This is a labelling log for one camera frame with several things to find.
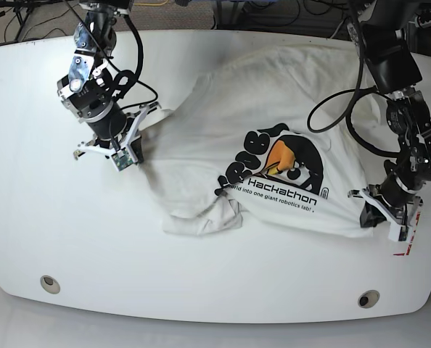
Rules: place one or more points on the right table cable grommet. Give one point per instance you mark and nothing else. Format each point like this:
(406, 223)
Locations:
(368, 299)

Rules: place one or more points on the white printed t-shirt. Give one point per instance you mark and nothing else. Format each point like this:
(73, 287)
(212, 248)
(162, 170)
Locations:
(239, 143)

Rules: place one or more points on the left table cable grommet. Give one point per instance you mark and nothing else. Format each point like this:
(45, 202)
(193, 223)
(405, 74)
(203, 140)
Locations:
(49, 284)

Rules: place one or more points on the red tape rectangle marking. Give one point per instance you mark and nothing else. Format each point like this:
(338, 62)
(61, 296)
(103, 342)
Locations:
(405, 246)

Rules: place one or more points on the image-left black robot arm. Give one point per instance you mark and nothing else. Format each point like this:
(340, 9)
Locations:
(94, 85)

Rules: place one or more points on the image-right gripper white bracket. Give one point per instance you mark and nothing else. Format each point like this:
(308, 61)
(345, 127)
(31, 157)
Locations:
(388, 203)

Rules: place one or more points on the black tripod stand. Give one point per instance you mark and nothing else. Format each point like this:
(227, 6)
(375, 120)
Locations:
(18, 13)

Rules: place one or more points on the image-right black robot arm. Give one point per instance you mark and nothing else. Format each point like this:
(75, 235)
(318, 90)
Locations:
(377, 28)

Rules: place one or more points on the table cable grommet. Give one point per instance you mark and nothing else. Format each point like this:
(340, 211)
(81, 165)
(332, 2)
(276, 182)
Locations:
(368, 299)
(49, 284)

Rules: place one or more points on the image-left gripper white bracket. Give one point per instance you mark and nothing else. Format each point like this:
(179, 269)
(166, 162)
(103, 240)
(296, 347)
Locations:
(116, 134)

